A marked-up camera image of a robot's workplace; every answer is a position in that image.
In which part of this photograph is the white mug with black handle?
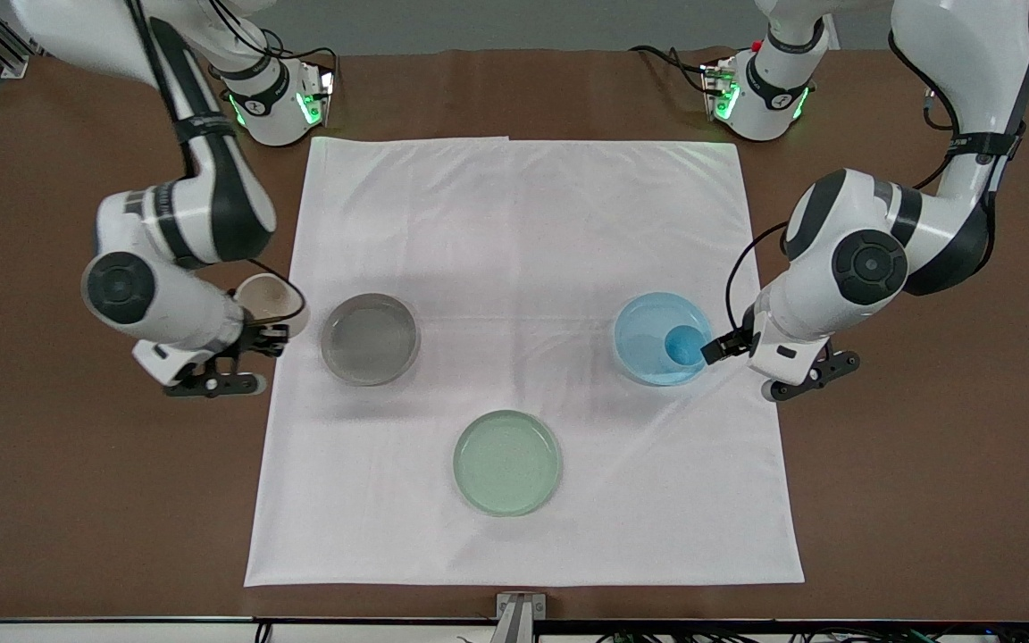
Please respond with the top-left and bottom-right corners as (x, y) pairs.
(235, 273), (310, 341)

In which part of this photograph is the blue cup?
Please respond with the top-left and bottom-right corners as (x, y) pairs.
(663, 325), (706, 367)

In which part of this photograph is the blue plate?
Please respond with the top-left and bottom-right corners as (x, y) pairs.
(612, 291), (715, 387)

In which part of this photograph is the gray plate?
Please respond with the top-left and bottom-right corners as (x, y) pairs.
(320, 292), (422, 387)

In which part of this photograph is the green plate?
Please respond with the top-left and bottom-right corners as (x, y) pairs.
(453, 410), (564, 517)

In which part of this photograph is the white square cloth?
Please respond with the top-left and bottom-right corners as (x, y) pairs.
(244, 136), (806, 588)

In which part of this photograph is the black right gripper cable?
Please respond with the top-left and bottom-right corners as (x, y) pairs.
(245, 257), (309, 326)

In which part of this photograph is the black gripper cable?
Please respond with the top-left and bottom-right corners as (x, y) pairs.
(725, 221), (791, 337)
(245, 257), (309, 326)

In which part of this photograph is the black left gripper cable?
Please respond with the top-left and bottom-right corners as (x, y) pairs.
(725, 221), (791, 337)

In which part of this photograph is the black right base cable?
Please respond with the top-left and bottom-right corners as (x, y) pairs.
(211, 0), (339, 90)

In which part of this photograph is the black base cable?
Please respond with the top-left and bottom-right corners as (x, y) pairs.
(629, 44), (714, 96)
(211, 0), (339, 90)

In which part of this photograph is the black left base cable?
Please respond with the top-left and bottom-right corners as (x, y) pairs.
(629, 44), (714, 96)

